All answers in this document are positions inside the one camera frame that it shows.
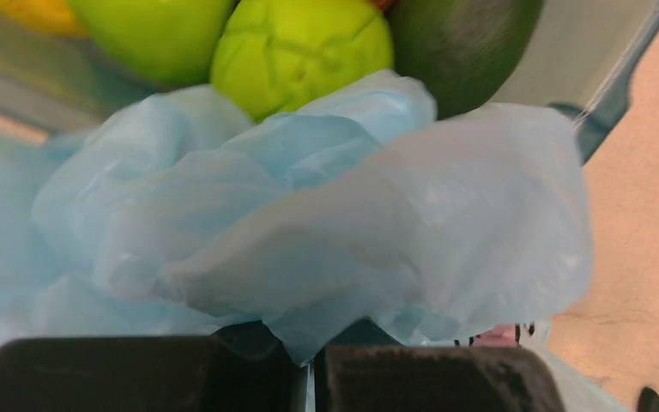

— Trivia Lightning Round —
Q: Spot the dark green fake avocado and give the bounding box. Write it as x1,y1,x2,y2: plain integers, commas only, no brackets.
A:
387,0,544,119

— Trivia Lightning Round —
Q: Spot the green fake pear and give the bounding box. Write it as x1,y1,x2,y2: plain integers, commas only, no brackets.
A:
68,0,236,87

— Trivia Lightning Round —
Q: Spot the yellow fake banana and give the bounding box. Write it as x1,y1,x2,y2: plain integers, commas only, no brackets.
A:
0,0,88,38

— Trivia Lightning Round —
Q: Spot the light blue plastic bag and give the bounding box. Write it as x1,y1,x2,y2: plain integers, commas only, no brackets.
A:
0,70,622,411

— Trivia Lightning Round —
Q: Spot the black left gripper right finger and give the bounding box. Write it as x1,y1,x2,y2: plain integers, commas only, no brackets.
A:
313,319,565,411

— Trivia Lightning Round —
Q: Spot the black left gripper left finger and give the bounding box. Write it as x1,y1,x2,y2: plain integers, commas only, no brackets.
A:
0,322,305,411

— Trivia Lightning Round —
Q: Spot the teal plastic fruit basket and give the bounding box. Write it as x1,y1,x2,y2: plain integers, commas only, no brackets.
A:
0,1,659,159

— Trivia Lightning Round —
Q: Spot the light green bumpy fake fruit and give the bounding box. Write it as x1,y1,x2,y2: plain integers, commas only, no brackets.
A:
209,0,394,122

